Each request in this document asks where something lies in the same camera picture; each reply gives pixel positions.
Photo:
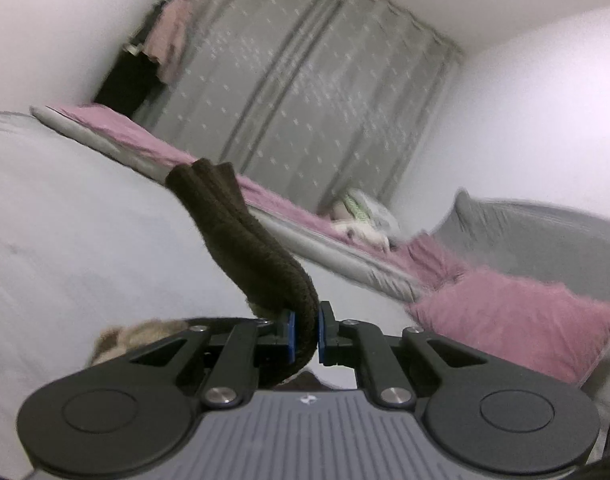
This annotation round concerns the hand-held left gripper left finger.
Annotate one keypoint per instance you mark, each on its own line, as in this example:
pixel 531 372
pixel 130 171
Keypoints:
pixel 290 335

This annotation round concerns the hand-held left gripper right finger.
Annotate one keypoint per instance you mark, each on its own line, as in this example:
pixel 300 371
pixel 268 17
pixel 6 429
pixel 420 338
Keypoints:
pixel 323 335

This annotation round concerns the brown sweater with beige patches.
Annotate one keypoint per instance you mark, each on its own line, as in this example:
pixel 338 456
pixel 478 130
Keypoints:
pixel 235 240

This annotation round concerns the cream plush toy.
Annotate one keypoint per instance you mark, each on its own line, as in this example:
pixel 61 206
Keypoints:
pixel 355 227

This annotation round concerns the small pink pillow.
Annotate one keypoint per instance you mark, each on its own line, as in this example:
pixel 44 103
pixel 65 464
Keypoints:
pixel 435 260

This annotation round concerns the white patterned pillow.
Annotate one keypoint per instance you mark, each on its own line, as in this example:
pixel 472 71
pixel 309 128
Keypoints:
pixel 380 212

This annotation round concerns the large pink pillow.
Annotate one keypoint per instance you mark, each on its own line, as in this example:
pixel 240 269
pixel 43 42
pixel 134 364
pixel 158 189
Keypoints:
pixel 510 325

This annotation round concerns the grey quilted blanket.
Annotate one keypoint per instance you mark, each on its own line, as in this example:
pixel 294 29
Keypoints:
pixel 525 235

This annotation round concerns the pale blue bed sheet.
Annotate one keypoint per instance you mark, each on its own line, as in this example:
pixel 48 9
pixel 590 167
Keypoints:
pixel 85 235

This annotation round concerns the pink and grey duvet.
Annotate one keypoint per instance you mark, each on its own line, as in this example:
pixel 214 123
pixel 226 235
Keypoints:
pixel 135 137

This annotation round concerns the hanging dark garment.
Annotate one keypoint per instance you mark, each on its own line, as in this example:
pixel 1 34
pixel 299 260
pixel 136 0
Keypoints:
pixel 130 80

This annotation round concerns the hanging pink garment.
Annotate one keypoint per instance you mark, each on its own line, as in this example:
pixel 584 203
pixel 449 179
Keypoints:
pixel 170 40

